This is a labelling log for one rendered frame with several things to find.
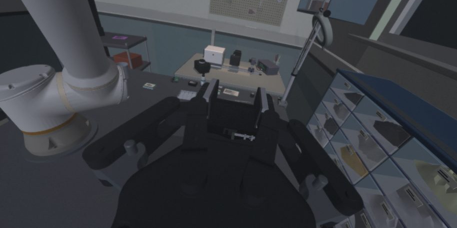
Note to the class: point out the white box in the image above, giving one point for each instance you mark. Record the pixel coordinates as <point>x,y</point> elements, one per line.
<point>214,55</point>

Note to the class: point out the small black box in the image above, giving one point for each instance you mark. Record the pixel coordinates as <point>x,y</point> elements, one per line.
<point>192,83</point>

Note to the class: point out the small green chip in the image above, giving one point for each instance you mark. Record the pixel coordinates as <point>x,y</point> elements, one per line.
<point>175,79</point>

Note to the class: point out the small green card box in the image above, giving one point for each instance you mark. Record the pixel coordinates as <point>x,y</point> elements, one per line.
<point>149,85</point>

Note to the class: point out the orange box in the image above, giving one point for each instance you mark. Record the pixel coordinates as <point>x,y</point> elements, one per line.
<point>128,59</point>

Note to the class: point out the grey meter box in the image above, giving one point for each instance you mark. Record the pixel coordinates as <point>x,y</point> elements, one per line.
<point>267,67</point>

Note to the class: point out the small black cube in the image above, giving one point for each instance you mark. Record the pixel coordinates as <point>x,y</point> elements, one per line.
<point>252,94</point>

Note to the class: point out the small white bottle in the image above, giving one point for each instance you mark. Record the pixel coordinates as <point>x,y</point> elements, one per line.
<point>203,79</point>

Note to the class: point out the black block device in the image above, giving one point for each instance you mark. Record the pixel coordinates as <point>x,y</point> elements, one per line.
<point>235,58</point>

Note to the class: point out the grey optical rail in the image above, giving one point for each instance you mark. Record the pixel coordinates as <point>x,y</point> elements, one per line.
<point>246,70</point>

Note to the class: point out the beige side table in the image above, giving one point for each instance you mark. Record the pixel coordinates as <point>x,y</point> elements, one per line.
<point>214,76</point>

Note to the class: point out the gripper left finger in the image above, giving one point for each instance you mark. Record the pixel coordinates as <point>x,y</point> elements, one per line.
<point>142,124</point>

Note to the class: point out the dark shelf cart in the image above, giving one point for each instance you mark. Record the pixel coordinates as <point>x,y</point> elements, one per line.
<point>125,43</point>

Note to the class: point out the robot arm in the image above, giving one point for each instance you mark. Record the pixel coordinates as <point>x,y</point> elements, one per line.
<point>71,27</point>

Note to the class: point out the grey magnifier lamp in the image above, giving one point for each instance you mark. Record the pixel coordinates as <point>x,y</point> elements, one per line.
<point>324,31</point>

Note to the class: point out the blue drawer cabinet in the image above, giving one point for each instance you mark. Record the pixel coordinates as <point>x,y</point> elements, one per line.
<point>378,128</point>

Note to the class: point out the purple flat pad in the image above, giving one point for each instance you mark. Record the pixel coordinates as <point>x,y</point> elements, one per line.
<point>119,37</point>

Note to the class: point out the black camera body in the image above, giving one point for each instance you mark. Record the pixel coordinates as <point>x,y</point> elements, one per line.
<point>232,113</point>

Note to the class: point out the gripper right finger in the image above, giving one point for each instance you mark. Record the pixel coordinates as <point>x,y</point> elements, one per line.
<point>321,163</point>

